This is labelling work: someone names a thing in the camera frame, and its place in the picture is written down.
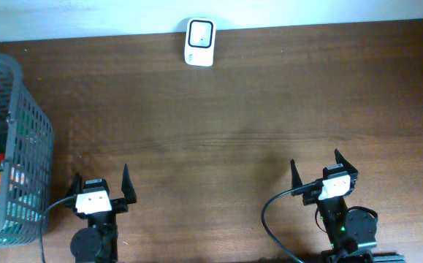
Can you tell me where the white barcode scanner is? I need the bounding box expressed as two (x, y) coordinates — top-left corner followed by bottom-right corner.
(184, 18), (216, 67)

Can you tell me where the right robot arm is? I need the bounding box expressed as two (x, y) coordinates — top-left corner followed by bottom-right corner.
(290, 150), (405, 263)

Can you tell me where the left camera cable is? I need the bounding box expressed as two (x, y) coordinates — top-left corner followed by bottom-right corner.
(39, 196), (77, 263)

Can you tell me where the grey plastic basket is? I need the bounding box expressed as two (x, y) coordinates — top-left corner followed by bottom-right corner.
(0, 54), (54, 248)

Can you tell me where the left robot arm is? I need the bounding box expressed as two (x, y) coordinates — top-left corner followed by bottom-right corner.
(66, 166), (137, 262)

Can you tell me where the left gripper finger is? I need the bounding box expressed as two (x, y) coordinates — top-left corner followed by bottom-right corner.
(66, 172), (83, 197)
(121, 164), (137, 201)

